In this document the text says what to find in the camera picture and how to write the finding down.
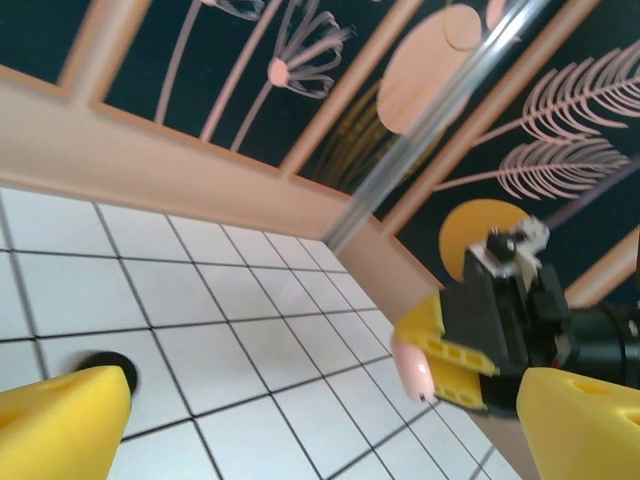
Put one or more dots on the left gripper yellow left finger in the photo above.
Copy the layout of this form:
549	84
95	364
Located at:
65	420

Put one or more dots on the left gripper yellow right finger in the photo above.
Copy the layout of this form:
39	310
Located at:
580	425

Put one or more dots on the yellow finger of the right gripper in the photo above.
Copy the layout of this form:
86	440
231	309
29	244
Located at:
420	322
457	392

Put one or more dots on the pink earbud charging case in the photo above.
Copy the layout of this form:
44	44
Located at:
412	370

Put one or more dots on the black earbud charging case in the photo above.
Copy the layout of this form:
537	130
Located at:
127	370

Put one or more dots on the aluminium corner post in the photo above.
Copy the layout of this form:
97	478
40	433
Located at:
430	125

